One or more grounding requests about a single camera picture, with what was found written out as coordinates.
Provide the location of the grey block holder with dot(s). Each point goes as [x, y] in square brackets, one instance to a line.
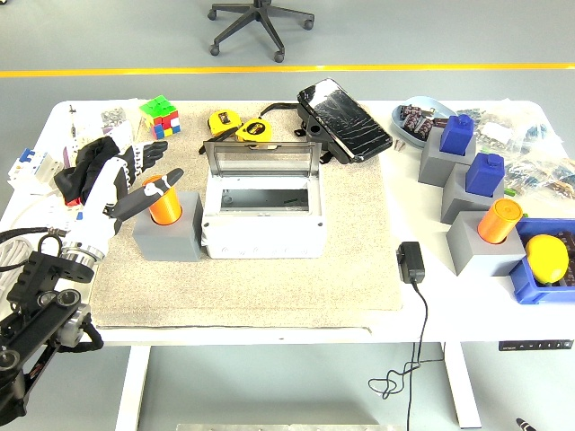
[456, 202]
[166, 244]
[433, 166]
[471, 256]

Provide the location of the white desk leg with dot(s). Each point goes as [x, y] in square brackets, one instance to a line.
[132, 390]
[462, 386]

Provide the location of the dark printed packet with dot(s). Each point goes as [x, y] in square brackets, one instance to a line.
[427, 125]
[409, 116]

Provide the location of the yellow lemon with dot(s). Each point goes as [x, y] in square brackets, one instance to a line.
[545, 258]

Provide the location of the thin metal screwdriver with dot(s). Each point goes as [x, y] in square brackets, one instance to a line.
[72, 121]

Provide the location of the orange cylinder battery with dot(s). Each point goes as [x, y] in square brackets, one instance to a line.
[167, 208]
[496, 222]

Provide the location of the black office chair base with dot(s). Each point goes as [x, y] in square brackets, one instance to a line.
[258, 22]

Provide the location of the blue plastic block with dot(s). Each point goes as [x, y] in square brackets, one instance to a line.
[483, 177]
[456, 134]

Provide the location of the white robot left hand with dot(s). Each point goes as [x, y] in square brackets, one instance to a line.
[96, 202]

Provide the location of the black power adapter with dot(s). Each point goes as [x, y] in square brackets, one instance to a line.
[411, 262]

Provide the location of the light blue bowl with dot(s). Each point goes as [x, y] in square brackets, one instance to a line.
[431, 102]

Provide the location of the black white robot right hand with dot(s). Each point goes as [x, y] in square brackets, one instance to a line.
[523, 424]

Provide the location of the large colourful puzzle cube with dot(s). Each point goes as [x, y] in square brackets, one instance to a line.
[159, 112]

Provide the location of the yellow tape measure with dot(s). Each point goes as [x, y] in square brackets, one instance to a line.
[256, 130]
[222, 121]

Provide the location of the clear bag with white labels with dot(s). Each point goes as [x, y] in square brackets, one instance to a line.
[122, 134]

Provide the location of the small green plastic piece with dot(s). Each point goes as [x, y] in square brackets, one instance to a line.
[509, 192]

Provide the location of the black desk control panel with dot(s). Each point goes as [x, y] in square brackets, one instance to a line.
[534, 345]

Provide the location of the white power strip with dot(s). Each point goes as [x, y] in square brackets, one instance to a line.
[54, 211]

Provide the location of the clear bag of metal screws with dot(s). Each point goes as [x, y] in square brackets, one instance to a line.
[112, 116]

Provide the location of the white circuit breaker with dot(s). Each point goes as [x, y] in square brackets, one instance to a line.
[27, 173]

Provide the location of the grey-brown mat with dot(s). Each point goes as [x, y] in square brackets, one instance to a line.
[269, 287]

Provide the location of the blue plastic bin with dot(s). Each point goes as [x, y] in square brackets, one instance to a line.
[534, 292]

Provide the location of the black cloth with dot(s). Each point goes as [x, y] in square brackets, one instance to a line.
[85, 168]

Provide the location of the grey electrical box clear lid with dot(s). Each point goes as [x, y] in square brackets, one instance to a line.
[260, 238]

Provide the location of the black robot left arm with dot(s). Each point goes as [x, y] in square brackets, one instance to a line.
[40, 269]

